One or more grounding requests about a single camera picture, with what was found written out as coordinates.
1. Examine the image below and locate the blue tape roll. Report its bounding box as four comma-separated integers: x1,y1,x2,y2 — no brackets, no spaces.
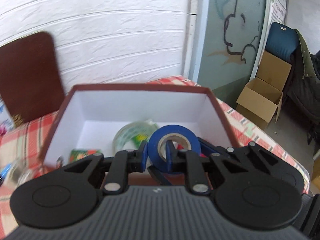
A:
148,125,201,173

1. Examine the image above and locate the bag of white beads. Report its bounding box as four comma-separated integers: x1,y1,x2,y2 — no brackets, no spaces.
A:
4,160,36,189

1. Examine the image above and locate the clear printed tape roll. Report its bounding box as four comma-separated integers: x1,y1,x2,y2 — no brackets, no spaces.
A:
112,120,159,155

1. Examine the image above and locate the green card packet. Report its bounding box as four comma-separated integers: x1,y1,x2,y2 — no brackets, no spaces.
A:
69,149,101,163

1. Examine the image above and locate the brown open storage box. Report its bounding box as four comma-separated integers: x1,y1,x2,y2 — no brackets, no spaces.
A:
39,83,238,168

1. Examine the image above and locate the open cardboard box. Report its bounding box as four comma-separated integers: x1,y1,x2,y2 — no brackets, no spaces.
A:
236,51,291,130

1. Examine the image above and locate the dark green jacket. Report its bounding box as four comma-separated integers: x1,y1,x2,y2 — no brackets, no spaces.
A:
287,30,319,126

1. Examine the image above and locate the floral white pillow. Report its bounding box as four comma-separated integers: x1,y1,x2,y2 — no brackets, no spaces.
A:
0,99,15,136

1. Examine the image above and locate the blue chair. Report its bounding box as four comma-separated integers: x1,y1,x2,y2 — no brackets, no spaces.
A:
265,22,299,63

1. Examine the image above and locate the cartoon wall panel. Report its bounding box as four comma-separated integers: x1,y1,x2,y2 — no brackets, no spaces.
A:
197,0,272,91

